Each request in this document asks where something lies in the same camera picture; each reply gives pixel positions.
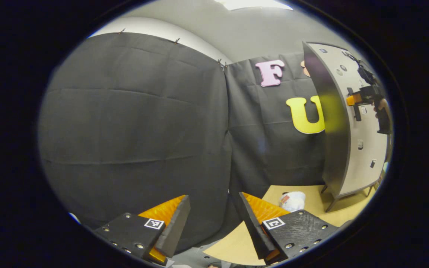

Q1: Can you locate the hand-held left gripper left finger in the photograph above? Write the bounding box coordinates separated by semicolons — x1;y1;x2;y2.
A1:
92;195;191;265

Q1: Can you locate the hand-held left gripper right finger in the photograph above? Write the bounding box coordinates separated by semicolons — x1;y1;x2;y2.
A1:
238;192;340;265

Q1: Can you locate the black cabinet door handle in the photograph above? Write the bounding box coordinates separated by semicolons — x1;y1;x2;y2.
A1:
347;87;362;122

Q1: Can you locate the grey cabinet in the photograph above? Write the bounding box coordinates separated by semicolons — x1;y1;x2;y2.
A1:
303;41;392;213

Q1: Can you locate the light grey cabinet door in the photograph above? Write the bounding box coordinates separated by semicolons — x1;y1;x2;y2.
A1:
307;42;391;197

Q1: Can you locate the white fluffy ball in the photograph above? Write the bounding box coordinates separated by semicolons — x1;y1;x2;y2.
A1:
279;191;306;213

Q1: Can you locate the black backdrop cloth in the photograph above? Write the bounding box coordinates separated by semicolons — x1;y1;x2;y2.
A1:
38;32;328;253

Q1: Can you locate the large ceiling light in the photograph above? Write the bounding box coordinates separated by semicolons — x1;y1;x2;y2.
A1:
214;0;293;11

